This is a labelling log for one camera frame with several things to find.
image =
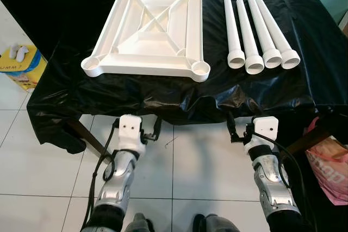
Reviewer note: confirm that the white plastic table leg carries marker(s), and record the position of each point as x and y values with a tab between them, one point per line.
249	39
278	31
263	31
232	25

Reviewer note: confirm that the white plastic table top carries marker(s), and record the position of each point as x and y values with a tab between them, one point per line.
147	36

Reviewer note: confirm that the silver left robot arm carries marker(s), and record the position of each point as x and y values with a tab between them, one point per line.
117	183

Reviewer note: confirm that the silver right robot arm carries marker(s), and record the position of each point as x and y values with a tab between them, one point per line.
272	180

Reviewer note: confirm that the black plastic table cloth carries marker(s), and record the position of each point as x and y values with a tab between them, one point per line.
163	96

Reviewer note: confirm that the brown wooden table leg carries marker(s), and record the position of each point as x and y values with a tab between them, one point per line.
304	142
89	139

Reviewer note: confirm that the pink plastic bag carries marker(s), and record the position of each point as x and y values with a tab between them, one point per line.
329	167

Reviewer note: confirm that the grey robot left leg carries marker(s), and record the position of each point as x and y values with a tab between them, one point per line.
138	224

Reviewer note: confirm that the grey robot leg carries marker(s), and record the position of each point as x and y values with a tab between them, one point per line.
138	224
215	224

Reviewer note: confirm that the grey robot right leg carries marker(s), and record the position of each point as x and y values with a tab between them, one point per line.
215	224

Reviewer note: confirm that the yellow cardboard box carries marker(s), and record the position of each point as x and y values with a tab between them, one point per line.
22	71

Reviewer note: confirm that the brown wooden cabinet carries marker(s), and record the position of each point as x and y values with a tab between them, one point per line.
343	24

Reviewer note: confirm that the black door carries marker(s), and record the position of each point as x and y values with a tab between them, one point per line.
54	4

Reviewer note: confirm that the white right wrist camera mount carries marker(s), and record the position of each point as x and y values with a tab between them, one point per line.
263	130

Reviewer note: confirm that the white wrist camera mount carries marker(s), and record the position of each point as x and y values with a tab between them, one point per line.
263	130
130	131

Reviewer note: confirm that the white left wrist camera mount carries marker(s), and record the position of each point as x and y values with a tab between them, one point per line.
130	131

